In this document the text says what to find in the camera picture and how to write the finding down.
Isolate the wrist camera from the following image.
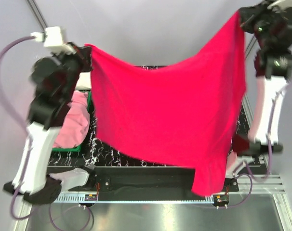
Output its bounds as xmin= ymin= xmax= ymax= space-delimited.
xmin=267 ymin=0 xmax=292 ymax=11
xmin=30 ymin=26 xmax=66 ymax=53

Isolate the green plastic basket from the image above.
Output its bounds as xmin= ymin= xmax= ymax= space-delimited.
xmin=51 ymin=90 xmax=93 ymax=153

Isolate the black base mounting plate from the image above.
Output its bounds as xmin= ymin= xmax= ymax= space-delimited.
xmin=64 ymin=166 xmax=240 ymax=202

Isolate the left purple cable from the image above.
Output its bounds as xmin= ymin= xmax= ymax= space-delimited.
xmin=0 ymin=35 xmax=40 ymax=219

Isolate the folded white t shirt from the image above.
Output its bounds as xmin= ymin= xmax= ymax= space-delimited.
xmin=75 ymin=72 xmax=92 ymax=90

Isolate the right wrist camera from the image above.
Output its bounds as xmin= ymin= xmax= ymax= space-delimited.
xmin=267 ymin=0 xmax=292 ymax=11

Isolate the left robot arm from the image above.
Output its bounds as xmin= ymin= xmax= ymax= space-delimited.
xmin=3 ymin=42 xmax=94 ymax=205

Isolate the magenta t shirt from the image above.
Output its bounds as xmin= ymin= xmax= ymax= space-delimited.
xmin=91 ymin=13 xmax=246 ymax=196

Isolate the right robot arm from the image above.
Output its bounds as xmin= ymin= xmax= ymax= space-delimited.
xmin=226 ymin=0 xmax=292 ymax=178

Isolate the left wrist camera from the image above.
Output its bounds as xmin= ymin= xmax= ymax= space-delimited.
xmin=30 ymin=26 xmax=66 ymax=53

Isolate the light pink t shirt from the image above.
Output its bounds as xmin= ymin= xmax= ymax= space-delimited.
xmin=52 ymin=92 xmax=91 ymax=149

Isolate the aluminium frame rail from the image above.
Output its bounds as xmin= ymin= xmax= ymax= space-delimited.
xmin=54 ymin=175 xmax=285 ymax=204

